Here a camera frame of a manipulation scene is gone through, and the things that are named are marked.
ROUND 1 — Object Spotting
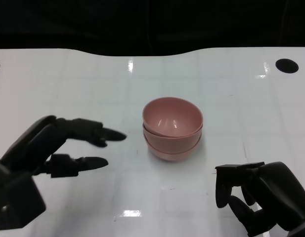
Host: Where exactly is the black cloth backdrop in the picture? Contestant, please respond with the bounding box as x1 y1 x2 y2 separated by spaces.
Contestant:
0 0 305 56

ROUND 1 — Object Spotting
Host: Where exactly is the pink plastic bowl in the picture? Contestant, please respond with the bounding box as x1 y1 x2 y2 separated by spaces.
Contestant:
142 123 204 154
142 97 204 139
146 138 202 162

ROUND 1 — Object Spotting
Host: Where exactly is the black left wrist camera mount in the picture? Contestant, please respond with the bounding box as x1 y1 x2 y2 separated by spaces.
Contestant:
0 161 47 232

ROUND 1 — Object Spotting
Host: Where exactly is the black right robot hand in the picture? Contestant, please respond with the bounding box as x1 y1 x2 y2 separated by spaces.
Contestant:
215 161 305 237

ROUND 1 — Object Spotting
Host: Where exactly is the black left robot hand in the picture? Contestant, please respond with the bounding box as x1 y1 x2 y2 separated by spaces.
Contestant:
0 115 128 179

